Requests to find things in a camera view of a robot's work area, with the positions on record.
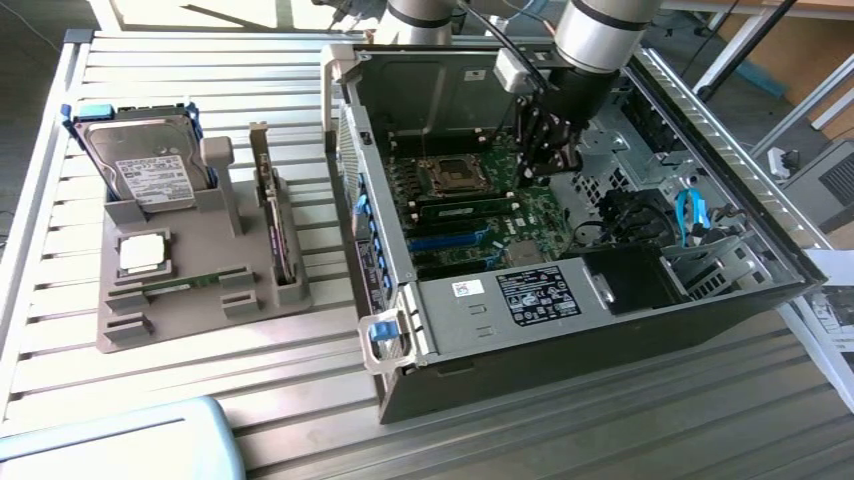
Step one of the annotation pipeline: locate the green RAM stick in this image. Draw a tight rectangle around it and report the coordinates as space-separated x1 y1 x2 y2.
140 276 225 297

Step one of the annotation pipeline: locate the graphics card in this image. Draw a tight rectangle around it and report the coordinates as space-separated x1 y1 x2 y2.
248 121 300 289

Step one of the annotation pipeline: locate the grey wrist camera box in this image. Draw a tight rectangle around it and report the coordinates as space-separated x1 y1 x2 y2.
493 48 547 95

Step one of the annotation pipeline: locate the black wire bundle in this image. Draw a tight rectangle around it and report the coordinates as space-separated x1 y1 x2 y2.
572 192 681 251

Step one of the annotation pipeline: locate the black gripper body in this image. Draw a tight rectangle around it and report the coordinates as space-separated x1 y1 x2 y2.
516 64 623 151

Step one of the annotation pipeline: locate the CPU socket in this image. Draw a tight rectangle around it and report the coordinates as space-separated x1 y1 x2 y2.
416 153 489 199

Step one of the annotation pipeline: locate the blue disk caddy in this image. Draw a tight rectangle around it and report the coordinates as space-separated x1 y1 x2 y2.
60 102 218 197

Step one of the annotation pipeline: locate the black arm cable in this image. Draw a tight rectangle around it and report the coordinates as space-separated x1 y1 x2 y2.
459 0 553 92

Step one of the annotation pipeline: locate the silver hard disk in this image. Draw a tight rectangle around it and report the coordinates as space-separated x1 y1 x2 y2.
82 115 205 214

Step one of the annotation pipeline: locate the blue disk wire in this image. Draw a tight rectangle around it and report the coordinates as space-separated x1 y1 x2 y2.
672 188 712 249

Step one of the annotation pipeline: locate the silver disk bay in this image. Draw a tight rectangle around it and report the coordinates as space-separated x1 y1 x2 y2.
659 234 768 301

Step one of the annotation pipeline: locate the white desk frame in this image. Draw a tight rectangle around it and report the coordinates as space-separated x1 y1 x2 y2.
691 0 854 132

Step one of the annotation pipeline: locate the blue expansion slot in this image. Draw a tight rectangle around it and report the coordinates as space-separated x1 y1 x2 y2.
407 228 496 254

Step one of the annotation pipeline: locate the green motherboard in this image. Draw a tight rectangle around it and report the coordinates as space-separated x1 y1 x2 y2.
385 144 576 281

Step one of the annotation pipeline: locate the silver CPU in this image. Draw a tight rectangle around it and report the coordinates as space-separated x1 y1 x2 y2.
117 233 170 274

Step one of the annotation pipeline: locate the black expansion slot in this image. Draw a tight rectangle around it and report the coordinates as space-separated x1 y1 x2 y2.
413 258 500 282

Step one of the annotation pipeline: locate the light blue plastic tray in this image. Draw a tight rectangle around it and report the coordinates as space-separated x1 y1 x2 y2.
0 394 249 480

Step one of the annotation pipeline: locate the white power strip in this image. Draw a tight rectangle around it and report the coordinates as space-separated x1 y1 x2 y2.
765 146 802 179

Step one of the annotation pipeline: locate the black installed RAM stick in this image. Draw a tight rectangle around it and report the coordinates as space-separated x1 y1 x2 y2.
413 197 515 222

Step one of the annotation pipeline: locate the grey parts rack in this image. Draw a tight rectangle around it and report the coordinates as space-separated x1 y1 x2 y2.
96 135 314 355

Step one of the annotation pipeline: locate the silver power supply with label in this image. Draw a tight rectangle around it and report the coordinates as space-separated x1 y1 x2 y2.
399 259 612 359

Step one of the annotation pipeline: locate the open black PC case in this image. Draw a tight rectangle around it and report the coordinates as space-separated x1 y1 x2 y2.
318 42 832 426

